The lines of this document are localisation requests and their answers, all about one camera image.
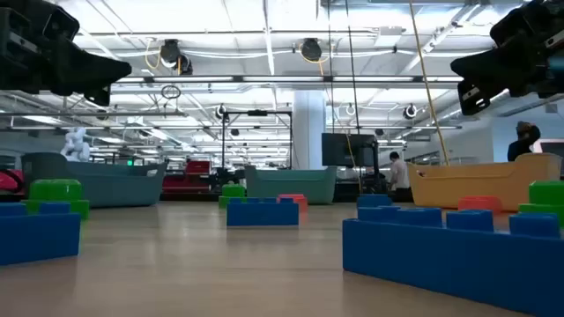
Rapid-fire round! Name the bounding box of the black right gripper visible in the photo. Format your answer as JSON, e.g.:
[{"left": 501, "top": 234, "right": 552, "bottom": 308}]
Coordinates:
[{"left": 449, "top": 30, "right": 547, "bottom": 116}]

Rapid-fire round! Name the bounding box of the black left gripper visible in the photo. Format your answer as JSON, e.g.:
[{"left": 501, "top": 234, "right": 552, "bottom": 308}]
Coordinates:
[{"left": 0, "top": 8, "right": 132, "bottom": 107}]

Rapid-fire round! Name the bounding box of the green toy building block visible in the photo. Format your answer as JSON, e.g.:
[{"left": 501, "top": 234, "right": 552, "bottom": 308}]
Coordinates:
[
  {"left": 22, "top": 179, "right": 91, "bottom": 220},
  {"left": 518, "top": 180, "right": 564, "bottom": 228},
  {"left": 219, "top": 183, "right": 247, "bottom": 210}
]

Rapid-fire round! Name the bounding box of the orange toy building block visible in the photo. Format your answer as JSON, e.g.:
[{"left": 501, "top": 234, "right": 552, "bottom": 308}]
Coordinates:
[
  {"left": 457, "top": 195, "right": 503, "bottom": 215},
  {"left": 278, "top": 194, "right": 308, "bottom": 214}
]

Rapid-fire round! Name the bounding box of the blue toy building block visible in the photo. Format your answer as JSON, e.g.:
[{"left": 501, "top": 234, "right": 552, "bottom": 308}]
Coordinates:
[
  {"left": 342, "top": 206, "right": 564, "bottom": 317},
  {"left": 356, "top": 194, "right": 393, "bottom": 209},
  {"left": 0, "top": 201, "right": 82, "bottom": 267},
  {"left": 226, "top": 196, "right": 300, "bottom": 228}
]

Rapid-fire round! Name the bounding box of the white humanoid robot figure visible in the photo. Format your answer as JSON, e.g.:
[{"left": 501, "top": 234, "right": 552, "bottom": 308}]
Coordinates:
[{"left": 60, "top": 127, "right": 92, "bottom": 162}]

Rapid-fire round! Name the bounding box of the person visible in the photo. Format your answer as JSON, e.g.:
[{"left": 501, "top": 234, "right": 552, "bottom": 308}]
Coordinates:
[
  {"left": 389, "top": 151, "right": 414, "bottom": 203},
  {"left": 507, "top": 121, "right": 542, "bottom": 162}
]

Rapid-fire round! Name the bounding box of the pink-edged display screen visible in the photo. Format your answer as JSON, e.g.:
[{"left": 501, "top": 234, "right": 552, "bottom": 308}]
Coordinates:
[{"left": 531, "top": 138, "right": 564, "bottom": 160}]

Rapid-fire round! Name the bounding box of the yellow-orange plastic bin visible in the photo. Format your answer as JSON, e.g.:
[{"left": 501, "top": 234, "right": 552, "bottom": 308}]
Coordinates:
[{"left": 407, "top": 152, "right": 563, "bottom": 212}]

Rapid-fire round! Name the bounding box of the dark blue plastic bin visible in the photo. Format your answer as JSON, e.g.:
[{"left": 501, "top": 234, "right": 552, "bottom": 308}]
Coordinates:
[{"left": 20, "top": 152, "right": 168, "bottom": 209}]

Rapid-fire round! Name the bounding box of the red item with black rim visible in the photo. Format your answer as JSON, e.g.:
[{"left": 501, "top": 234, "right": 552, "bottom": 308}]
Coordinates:
[{"left": 0, "top": 169, "right": 26, "bottom": 195}]

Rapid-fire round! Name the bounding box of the red plastic storage bin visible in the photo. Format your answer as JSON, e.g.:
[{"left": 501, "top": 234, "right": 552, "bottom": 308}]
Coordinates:
[
  {"left": 185, "top": 160, "right": 212, "bottom": 176},
  {"left": 162, "top": 175, "right": 211, "bottom": 195}
]

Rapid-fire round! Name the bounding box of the black monitor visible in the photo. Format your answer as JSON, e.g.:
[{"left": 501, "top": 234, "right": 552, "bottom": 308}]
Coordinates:
[{"left": 321, "top": 132, "right": 377, "bottom": 168}]

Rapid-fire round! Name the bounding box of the white building column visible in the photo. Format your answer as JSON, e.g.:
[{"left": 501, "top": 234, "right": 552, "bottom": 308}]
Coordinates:
[{"left": 293, "top": 90, "right": 327, "bottom": 171}]

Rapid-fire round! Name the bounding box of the turquoise plastic bin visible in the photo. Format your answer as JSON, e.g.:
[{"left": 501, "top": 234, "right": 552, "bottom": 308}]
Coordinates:
[{"left": 244, "top": 166, "right": 338, "bottom": 206}]

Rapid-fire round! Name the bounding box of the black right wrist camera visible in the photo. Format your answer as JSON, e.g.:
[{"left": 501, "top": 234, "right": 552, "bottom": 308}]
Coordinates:
[{"left": 489, "top": 2, "right": 537, "bottom": 48}]

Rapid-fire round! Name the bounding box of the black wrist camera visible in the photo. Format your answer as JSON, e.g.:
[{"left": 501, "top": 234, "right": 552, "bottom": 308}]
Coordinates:
[
  {"left": 41, "top": 4, "right": 81, "bottom": 41},
  {"left": 489, "top": 2, "right": 537, "bottom": 48}
]

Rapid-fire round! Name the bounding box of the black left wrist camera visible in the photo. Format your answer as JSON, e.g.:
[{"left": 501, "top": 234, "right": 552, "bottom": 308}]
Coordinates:
[{"left": 41, "top": 4, "right": 81, "bottom": 41}]

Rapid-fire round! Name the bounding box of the yellow hanging cable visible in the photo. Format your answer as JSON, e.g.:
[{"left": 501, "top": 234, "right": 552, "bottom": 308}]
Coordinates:
[{"left": 408, "top": 0, "right": 451, "bottom": 166}]

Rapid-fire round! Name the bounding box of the black aluminium table frame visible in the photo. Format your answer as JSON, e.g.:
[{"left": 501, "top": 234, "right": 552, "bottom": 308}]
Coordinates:
[{"left": 0, "top": 191, "right": 415, "bottom": 203}]

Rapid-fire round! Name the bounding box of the black metal stand frame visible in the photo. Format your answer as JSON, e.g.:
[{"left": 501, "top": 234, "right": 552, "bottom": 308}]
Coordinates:
[{"left": 221, "top": 109, "right": 293, "bottom": 171}]

